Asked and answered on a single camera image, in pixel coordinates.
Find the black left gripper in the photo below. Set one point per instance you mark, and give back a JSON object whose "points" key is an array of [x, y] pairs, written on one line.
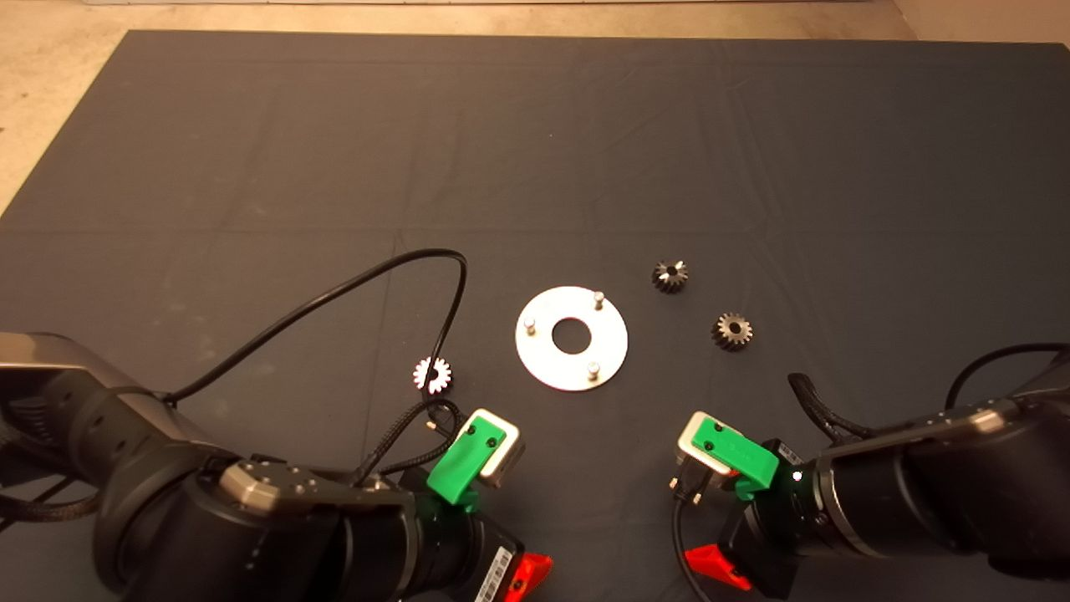
{"points": [[476, 560]]}

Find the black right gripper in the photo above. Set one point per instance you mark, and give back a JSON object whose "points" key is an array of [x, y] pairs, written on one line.
{"points": [[769, 535]]}

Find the small steel planetary gear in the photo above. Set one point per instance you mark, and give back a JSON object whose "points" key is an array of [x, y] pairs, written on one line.
{"points": [[670, 276], [432, 374], [731, 331]]}

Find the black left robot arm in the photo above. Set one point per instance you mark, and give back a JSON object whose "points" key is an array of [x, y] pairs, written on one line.
{"points": [[209, 535]]}

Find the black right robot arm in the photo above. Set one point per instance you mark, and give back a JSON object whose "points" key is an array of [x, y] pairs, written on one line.
{"points": [[919, 493]]}

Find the round metal carrier plate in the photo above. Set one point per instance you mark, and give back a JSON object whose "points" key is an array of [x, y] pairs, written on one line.
{"points": [[543, 351]]}

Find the dark grey table cloth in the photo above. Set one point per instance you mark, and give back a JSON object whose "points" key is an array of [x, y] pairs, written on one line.
{"points": [[585, 125]]}

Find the green right camera mount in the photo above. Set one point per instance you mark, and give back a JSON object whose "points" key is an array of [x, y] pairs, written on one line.
{"points": [[736, 451]]}

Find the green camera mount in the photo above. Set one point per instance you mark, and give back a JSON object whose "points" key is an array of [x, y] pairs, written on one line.
{"points": [[464, 460], [736, 451]]}

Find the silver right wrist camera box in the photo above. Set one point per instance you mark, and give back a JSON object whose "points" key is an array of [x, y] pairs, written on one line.
{"points": [[690, 451]]}

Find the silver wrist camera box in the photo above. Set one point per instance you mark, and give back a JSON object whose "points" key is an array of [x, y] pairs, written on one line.
{"points": [[506, 456], [690, 451]]}

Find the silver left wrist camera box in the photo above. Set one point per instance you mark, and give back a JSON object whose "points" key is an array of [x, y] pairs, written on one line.
{"points": [[506, 456]]}

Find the green left camera mount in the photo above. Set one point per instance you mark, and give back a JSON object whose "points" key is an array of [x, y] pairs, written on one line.
{"points": [[464, 460]]}

